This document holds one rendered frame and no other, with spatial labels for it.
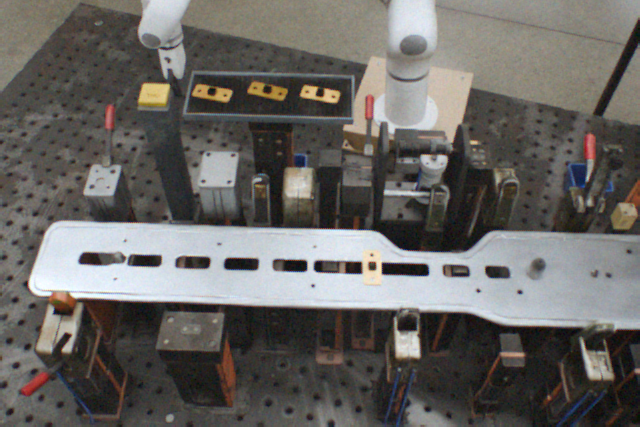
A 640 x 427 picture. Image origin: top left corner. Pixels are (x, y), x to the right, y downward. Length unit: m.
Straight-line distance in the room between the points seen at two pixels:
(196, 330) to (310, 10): 2.58
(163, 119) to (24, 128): 0.78
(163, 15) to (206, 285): 0.65
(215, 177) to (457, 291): 0.55
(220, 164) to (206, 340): 0.37
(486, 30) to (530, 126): 1.54
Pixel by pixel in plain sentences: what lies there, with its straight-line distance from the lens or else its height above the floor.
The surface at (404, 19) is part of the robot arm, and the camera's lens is 1.60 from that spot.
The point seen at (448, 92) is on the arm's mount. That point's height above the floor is 0.81.
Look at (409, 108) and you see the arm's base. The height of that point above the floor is 0.88.
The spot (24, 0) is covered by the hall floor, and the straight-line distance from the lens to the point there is 4.01.
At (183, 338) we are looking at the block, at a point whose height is 1.03.
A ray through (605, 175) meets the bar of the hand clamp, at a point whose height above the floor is 1.14.
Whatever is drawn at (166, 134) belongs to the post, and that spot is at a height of 1.06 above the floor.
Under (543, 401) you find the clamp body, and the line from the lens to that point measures 1.55.
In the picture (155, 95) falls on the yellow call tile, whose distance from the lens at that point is 1.50.
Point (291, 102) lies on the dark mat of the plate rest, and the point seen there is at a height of 1.16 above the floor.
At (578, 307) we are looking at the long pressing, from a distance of 1.43.
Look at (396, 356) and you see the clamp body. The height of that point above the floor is 1.04.
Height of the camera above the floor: 2.17
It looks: 52 degrees down
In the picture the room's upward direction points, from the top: 1 degrees clockwise
